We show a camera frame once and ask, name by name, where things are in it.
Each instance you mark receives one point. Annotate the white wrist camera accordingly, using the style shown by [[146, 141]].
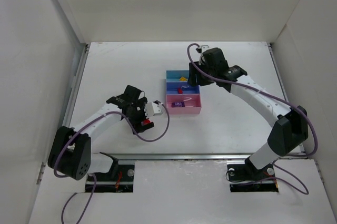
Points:
[[154, 108], [201, 49]]

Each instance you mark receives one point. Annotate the light blue container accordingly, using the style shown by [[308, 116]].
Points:
[[175, 75]]

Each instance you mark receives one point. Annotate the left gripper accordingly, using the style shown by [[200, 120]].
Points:
[[139, 118]]

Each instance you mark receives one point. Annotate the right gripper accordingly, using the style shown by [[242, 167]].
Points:
[[196, 75]]

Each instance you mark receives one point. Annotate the pink container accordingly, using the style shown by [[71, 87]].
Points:
[[192, 104]]

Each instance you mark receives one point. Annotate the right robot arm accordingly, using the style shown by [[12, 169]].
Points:
[[289, 127]]

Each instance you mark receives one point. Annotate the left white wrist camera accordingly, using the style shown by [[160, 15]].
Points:
[[154, 108]]

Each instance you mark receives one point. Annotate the red lego brick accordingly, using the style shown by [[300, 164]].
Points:
[[146, 122]]

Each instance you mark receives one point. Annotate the purple butterfly lego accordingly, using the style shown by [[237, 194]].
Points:
[[177, 104]]

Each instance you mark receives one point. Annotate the metal rail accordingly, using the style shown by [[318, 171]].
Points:
[[179, 156]]

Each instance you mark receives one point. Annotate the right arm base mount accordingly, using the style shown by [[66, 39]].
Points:
[[241, 180]]

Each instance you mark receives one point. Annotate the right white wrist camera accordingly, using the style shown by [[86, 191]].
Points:
[[201, 49]]

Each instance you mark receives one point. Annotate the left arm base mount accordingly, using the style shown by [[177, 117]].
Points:
[[120, 180]]

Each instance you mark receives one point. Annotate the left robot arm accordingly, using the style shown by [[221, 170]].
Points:
[[71, 153]]

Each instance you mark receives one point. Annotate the dark blue container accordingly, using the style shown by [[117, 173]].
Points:
[[172, 87]]

